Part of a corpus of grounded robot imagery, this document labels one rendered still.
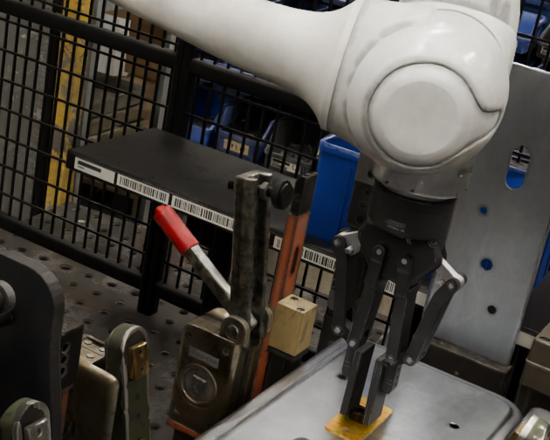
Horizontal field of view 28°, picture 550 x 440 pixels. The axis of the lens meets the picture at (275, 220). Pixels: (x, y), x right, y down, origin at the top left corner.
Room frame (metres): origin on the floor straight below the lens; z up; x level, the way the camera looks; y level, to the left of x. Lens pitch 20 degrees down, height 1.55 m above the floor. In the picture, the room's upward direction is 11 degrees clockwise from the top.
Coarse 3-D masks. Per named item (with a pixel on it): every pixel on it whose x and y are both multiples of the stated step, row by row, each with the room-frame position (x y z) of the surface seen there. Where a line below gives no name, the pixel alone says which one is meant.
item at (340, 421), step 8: (352, 408) 0.94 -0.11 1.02; (360, 408) 0.94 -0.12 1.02; (384, 408) 0.97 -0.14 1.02; (336, 416) 0.93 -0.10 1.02; (344, 416) 0.93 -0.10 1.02; (352, 416) 0.93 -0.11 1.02; (360, 416) 0.93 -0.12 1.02; (384, 416) 0.95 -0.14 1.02; (328, 424) 0.91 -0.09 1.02; (336, 424) 0.92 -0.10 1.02; (344, 424) 0.92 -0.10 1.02; (352, 424) 0.92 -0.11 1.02; (360, 424) 0.92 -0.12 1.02; (376, 424) 0.93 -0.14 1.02; (336, 432) 0.90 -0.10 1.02; (344, 432) 0.90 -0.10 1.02; (352, 432) 0.91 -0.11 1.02; (360, 432) 0.91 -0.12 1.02; (368, 432) 0.91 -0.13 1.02
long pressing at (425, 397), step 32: (320, 352) 1.08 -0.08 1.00; (384, 352) 1.12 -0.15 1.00; (288, 384) 1.00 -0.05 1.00; (320, 384) 1.02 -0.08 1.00; (416, 384) 1.06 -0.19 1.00; (448, 384) 1.07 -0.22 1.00; (256, 416) 0.93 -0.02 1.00; (288, 416) 0.94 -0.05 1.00; (320, 416) 0.95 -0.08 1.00; (416, 416) 0.99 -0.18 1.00; (448, 416) 1.00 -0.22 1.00; (480, 416) 1.02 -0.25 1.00; (512, 416) 1.04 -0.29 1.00
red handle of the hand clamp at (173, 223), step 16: (160, 208) 1.05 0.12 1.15; (160, 224) 1.04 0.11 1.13; (176, 224) 1.04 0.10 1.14; (176, 240) 1.03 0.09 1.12; (192, 240) 1.03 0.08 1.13; (192, 256) 1.02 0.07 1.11; (208, 272) 1.01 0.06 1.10; (224, 288) 1.01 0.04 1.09; (224, 304) 1.00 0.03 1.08; (256, 320) 1.00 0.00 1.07
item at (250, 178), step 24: (240, 192) 0.99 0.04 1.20; (264, 192) 0.99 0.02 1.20; (288, 192) 0.99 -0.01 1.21; (240, 216) 0.99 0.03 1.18; (264, 216) 1.01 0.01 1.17; (240, 240) 0.99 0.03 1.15; (264, 240) 1.01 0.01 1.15; (240, 264) 0.99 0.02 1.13; (264, 264) 1.01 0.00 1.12; (240, 288) 0.99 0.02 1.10; (264, 288) 1.01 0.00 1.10; (240, 312) 0.98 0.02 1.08; (264, 312) 1.01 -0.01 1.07
